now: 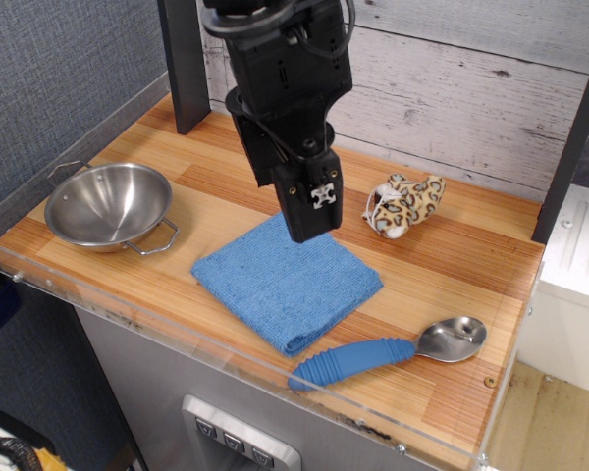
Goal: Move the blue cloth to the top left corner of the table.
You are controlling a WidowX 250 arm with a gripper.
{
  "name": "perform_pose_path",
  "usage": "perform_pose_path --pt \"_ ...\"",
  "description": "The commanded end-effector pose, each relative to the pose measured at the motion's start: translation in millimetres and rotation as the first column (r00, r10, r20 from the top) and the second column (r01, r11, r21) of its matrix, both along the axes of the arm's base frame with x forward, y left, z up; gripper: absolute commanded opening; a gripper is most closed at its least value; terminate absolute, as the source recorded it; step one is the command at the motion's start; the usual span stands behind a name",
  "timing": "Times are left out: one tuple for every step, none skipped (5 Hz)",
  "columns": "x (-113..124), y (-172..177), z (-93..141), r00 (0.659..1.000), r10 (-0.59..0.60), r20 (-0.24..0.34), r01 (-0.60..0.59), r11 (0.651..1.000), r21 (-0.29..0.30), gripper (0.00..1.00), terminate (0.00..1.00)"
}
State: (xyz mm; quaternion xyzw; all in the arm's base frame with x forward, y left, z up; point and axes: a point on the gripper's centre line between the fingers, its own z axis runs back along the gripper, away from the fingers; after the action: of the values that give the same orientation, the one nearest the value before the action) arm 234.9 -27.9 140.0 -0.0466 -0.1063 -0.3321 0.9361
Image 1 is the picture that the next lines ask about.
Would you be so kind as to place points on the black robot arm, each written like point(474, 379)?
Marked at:
point(291, 65)

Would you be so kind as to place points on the dark grey left post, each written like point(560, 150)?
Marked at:
point(180, 28)

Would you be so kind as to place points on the clear acrylic table guard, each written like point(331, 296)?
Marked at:
point(474, 257)

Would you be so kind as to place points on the yellow black object bottom left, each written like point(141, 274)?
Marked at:
point(17, 454)

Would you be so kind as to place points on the dark grey post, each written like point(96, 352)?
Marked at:
point(564, 172)
point(180, 28)

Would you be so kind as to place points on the blue cloth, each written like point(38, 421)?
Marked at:
point(289, 293)

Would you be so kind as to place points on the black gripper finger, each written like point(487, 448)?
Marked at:
point(326, 189)
point(293, 195)

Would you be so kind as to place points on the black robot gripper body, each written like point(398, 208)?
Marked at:
point(291, 65)

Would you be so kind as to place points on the steel bowl with handles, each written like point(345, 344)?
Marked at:
point(111, 207)

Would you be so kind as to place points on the leopard print plush toy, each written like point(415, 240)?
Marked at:
point(395, 206)

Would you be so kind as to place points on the steel cabinet with button panel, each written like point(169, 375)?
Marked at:
point(192, 404)

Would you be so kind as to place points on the white ridged side unit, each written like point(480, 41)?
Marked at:
point(555, 335)

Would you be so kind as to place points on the dark grey right post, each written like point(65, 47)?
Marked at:
point(564, 172)

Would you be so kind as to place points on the blue handled metal spoon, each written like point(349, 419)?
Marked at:
point(448, 341)

